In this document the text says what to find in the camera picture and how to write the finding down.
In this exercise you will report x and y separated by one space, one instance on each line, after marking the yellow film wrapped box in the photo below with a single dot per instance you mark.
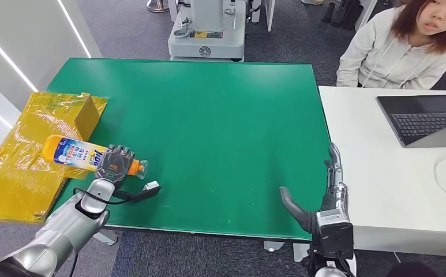
20 179

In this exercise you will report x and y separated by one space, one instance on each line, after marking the orange detergent bottle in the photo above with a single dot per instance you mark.
69 153

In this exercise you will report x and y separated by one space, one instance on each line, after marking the black chair base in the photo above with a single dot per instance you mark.
345 15

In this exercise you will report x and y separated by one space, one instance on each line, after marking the white shoe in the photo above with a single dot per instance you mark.
312 2

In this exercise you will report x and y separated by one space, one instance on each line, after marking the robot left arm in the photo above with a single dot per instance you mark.
62 229

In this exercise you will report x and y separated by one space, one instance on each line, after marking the round metal stand base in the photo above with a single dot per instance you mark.
157 7

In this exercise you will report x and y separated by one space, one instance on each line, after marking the dark grey laptop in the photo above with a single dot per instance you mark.
417 122

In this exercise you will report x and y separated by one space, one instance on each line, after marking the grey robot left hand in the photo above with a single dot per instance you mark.
115 164

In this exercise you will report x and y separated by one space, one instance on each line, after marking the white robot base machine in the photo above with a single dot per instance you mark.
207 46

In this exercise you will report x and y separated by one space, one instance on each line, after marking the green top table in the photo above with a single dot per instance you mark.
215 133

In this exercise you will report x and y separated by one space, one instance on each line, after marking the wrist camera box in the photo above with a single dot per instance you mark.
152 186
333 233

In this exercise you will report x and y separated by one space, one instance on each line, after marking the white furniture leg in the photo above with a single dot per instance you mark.
269 15

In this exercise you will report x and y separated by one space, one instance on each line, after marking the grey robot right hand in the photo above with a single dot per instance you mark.
333 195

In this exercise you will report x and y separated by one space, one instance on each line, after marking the white desk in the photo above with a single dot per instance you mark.
375 172

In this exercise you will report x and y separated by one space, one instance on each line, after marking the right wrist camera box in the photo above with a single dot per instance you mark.
333 233

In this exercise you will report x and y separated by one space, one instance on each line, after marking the person in pale hooded top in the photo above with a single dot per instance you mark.
383 57

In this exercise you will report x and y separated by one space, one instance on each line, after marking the grey table foot plate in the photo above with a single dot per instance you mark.
272 246
301 252

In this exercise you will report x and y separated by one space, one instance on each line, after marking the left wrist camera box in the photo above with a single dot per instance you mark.
152 186

